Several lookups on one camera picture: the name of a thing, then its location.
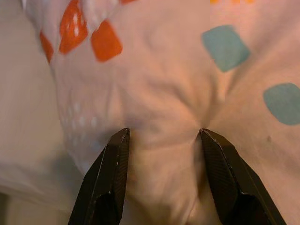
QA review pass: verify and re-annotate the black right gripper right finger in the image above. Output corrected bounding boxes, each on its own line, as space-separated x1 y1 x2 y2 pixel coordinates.
200 128 288 225

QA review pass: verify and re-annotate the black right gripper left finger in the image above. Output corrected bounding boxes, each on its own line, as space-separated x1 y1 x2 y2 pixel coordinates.
67 127 131 225

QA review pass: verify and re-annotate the pink pillow with colourful spots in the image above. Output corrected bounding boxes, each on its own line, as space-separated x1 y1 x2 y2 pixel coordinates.
23 0 300 225

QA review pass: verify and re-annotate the mattress with beige sheet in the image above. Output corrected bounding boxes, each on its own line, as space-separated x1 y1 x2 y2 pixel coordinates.
0 0 78 211

